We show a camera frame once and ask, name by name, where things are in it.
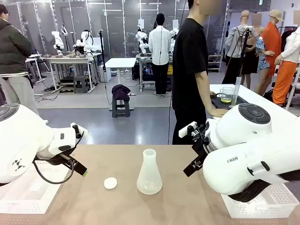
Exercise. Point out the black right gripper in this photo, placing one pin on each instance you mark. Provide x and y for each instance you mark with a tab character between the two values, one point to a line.
201	150

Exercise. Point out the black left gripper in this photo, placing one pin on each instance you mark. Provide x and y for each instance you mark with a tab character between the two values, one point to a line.
55	159

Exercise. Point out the white round flask stopper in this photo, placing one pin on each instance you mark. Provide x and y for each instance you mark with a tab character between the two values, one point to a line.
110	183

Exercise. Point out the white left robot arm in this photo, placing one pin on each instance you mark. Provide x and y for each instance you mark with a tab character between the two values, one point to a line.
23	140

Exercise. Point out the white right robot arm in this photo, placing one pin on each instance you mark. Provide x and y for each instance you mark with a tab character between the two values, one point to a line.
234	173

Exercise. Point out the person's right forearm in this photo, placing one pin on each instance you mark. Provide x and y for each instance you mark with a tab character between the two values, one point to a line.
206	93

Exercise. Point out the person's right hand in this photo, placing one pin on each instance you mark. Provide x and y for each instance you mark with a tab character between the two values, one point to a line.
221	113

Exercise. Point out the person's left hand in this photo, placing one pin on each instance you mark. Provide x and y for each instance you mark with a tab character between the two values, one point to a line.
212	94

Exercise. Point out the translucent plastic conical flask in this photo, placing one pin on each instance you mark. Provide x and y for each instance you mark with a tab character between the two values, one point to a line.
149	178

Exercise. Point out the white perforated plastic basket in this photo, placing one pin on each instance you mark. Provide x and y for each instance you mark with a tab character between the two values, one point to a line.
28	199
269	206

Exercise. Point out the black flat tray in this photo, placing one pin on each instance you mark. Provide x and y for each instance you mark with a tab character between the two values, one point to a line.
222	105

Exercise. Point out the grey plastic step stool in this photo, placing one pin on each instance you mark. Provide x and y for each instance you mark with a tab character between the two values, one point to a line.
81	84
120	109

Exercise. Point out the clear tall graduated cylinder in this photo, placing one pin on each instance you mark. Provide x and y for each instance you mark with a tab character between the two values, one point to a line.
235	93

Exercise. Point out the dark crumpled cloth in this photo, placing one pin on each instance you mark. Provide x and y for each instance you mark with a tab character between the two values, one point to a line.
120	92

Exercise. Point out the large white side table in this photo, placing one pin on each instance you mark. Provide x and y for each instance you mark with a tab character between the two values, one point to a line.
257	98

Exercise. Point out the person in black t-shirt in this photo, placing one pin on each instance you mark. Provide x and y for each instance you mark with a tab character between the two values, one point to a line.
187	70

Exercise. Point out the white shoe rack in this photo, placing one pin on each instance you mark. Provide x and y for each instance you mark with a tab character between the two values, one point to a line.
215	63

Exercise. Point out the workbench with computer equipment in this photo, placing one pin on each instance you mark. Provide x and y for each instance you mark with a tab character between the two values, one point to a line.
145	70

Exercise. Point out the long white workbench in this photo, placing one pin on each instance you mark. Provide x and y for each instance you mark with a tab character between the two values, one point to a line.
70	59

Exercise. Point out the small white table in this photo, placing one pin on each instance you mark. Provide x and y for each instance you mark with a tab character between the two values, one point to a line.
120	62

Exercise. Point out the black tripod pole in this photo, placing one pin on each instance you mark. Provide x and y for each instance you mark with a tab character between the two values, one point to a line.
102	51

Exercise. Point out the mannequin in black dress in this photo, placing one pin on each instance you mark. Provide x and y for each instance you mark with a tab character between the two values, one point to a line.
250	58

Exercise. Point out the person in white shirt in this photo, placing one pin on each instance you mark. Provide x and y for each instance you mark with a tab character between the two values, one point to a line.
159	47

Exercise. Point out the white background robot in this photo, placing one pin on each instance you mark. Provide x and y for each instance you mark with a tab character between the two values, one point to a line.
142	42
85	42
57	42
174	38

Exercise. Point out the mannequin in grey shirt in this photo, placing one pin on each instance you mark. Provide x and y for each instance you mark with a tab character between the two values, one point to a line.
234	47

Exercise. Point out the person in dark puffer jacket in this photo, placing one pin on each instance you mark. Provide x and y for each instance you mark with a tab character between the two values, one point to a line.
14	54

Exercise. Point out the mannequin in orange trousers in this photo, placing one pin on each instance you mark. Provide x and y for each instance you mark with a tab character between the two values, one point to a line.
287	75

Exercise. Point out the mannequin in orange dress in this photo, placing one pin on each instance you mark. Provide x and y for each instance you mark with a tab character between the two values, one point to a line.
273	44

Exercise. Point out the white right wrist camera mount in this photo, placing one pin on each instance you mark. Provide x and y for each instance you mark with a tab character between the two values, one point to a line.
186	131

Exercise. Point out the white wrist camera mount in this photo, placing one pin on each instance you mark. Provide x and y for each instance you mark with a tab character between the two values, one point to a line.
186	131
80	131

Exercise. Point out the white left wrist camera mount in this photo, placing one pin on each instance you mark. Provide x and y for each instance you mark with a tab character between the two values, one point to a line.
80	131

